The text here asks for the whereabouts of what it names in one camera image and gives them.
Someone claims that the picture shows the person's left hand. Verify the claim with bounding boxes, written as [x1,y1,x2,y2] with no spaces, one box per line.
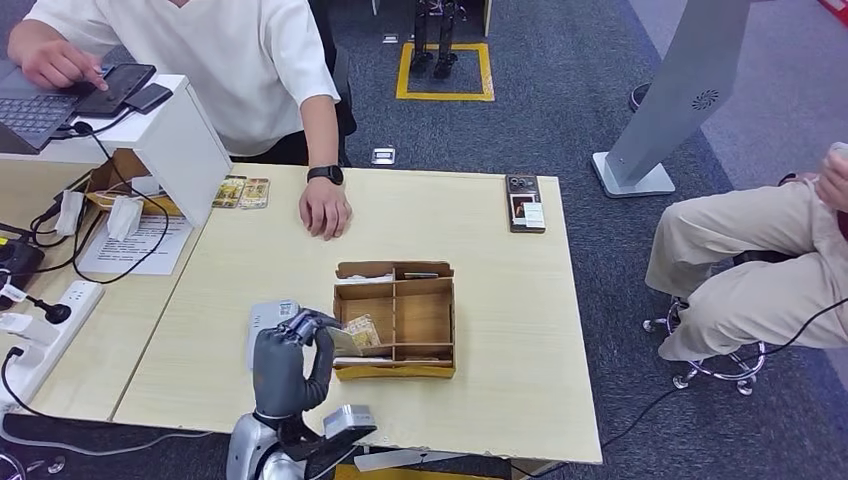
[297,179,353,242]

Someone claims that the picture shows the person's right hand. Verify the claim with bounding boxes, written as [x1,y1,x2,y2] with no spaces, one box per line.
[19,39,109,92]

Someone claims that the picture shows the white power strip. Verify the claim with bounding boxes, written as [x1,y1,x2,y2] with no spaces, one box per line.
[0,280,106,410]

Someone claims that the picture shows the black power cable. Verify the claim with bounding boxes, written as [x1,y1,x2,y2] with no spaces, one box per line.
[1,344,121,427]

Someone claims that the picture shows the yellow printed card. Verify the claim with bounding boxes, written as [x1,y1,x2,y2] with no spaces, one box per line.
[238,178,271,211]
[211,176,247,210]

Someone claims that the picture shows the black wristwatch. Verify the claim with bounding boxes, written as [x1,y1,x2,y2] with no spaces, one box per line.
[305,164,345,187]

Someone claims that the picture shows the white charger plug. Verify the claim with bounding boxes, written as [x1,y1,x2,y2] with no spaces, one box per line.
[0,312,61,347]

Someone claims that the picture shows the black laptop cable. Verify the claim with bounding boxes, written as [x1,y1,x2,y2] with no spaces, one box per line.
[29,119,172,285]

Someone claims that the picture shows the white table bracket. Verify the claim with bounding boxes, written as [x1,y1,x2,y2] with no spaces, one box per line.
[352,448,468,473]

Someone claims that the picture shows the black controller device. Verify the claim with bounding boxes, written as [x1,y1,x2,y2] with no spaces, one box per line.
[0,236,46,311]

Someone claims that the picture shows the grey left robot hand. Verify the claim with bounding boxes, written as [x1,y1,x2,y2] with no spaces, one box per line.
[251,308,346,420]

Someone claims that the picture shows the printed paper sheet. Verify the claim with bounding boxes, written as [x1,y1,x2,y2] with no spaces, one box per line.
[77,213,194,277]

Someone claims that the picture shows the yellow board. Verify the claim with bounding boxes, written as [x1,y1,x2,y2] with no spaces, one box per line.
[333,462,505,480]

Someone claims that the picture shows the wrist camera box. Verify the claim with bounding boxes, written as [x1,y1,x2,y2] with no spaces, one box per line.
[278,404,379,480]

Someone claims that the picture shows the open cardboard box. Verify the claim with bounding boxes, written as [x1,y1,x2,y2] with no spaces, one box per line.
[62,147,186,217]

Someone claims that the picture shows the grey card reader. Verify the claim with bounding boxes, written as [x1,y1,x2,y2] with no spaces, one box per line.
[246,299,303,371]

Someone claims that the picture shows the brown smartphone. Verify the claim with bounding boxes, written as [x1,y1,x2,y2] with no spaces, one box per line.
[505,174,548,234]

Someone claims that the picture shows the black office chair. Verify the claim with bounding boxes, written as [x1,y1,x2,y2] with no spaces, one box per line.
[306,0,359,168]

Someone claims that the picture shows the white desk riser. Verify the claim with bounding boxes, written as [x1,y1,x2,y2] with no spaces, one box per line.
[0,73,234,229]

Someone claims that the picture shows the large black smartphone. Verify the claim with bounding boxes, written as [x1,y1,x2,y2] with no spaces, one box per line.
[74,63,158,120]

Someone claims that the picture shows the black robot legs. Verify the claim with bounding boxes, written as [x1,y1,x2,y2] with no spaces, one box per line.
[408,0,461,80]

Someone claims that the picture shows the chrome wheeled stool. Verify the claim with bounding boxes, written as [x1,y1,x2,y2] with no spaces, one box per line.
[642,250,796,397]

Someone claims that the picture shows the grey laptop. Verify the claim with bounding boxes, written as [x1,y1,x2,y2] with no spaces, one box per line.
[0,59,116,156]

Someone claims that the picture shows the black floor cable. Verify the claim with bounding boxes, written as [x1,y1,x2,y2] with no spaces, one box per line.
[510,299,848,480]

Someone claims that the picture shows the wooden compartment box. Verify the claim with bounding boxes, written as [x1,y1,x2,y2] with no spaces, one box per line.
[331,260,457,382]

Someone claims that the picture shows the grey kiosk stand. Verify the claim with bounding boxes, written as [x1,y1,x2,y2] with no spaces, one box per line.
[591,0,755,200]

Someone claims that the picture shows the white floor cable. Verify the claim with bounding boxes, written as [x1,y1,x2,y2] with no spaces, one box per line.
[0,412,215,459]

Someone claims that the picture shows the black power plug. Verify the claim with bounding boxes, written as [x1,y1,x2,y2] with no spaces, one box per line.
[26,296,73,326]

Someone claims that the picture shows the person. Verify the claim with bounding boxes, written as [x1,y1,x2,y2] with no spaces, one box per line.
[6,0,356,242]
[644,142,848,364]

